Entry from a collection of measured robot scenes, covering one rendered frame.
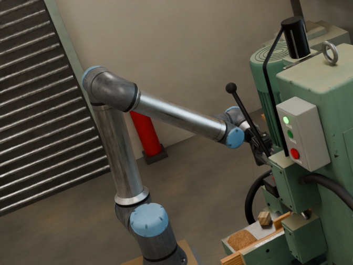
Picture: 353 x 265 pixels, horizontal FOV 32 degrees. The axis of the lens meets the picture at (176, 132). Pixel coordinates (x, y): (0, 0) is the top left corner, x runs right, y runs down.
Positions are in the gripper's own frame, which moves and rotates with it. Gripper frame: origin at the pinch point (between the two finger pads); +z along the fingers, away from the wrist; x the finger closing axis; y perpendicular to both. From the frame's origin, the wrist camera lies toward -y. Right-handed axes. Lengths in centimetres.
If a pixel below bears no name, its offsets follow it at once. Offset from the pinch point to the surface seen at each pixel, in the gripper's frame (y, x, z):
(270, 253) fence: 23, -32, 49
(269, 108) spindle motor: 64, -18, 31
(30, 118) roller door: -107, -79, -237
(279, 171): 64, -29, 54
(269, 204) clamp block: 12.5, -18.0, 24.2
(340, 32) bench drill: -64, 129, -131
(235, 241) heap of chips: 19, -38, 36
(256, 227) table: 15.9, -28.5, 33.1
